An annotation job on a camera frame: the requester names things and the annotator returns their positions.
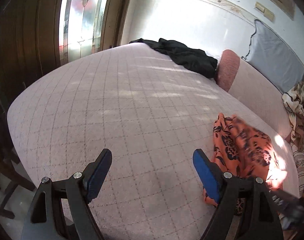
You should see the beige wall switch plate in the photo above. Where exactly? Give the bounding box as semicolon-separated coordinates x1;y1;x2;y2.
255;2;275;22

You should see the grey blue pillow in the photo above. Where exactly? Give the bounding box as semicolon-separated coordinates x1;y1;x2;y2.
243;19;304;93

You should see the beige brown floral cloth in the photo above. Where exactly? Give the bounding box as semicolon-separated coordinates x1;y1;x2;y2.
282;81;304;151

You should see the black garment on bed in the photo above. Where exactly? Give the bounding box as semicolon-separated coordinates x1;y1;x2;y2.
130;38;218;79

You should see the stained glass window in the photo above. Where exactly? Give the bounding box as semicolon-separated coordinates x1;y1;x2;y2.
59;0;107;65

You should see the orange black floral cloth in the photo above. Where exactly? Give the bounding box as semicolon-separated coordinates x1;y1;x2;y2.
202;113;288;217

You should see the pink quilted bed cover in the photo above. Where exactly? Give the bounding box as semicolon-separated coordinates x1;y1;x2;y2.
8;43;299;239

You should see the pink bed headboard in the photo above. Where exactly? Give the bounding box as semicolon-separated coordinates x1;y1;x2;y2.
214;49;292;142

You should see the striped beige cushion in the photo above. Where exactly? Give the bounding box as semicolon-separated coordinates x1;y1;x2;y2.
290;142;304;196

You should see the dark wooden door frame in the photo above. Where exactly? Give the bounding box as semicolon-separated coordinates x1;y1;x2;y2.
0;0;67;106

